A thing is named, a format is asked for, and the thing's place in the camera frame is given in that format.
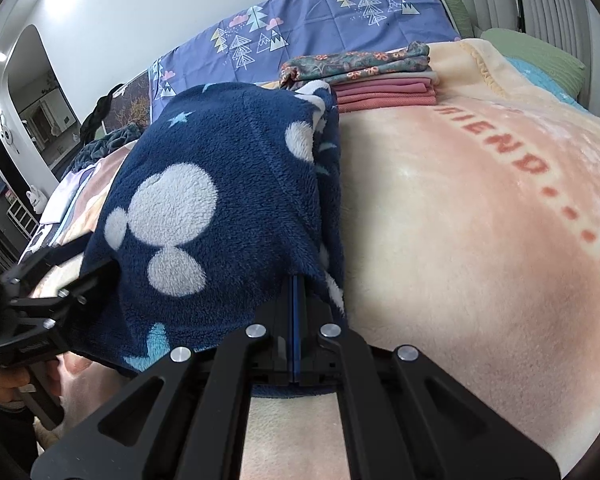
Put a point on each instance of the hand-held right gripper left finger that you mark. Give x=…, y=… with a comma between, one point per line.
x=286, y=340

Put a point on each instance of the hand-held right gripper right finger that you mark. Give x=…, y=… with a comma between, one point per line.
x=302, y=345

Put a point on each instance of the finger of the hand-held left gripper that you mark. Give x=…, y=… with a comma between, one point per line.
x=80, y=285
x=30, y=266

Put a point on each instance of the navy fleece garment white spots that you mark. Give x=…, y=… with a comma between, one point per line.
x=230, y=160

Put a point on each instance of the person's left forearm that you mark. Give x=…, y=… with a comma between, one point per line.
x=5, y=445

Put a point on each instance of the person's left hand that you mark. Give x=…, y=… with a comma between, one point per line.
x=7, y=381

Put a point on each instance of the dark storage shelf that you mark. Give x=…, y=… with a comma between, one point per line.
x=17, y=217

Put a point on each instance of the white rabbit figurine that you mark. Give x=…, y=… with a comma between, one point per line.
x=36, y=201

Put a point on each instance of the dark teal cloth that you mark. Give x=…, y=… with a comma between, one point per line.
x=100, y=147

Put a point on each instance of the black hanging cloth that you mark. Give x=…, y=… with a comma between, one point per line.
x=97, y=115

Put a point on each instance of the peach plush blanket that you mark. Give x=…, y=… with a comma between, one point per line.
x=455, y=260

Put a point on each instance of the pink folded garment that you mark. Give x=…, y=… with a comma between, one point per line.
x=380, y=87
x=385, y=102

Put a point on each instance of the floral folded garment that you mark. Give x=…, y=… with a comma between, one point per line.
x=360, y=62

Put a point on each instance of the purple tree-print bedsheet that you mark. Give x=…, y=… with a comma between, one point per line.
x=305, y=25

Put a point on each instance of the light blue cloth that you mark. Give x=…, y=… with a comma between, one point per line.
x=545, y=82

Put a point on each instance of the green pillow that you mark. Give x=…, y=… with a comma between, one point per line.
x=535, y=52
x=457, y=15
x=545, y=5

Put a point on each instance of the arched wall mirror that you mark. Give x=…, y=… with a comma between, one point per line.
x=35, y=90

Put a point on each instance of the dark wall picture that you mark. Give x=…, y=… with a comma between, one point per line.
x=132, y=102

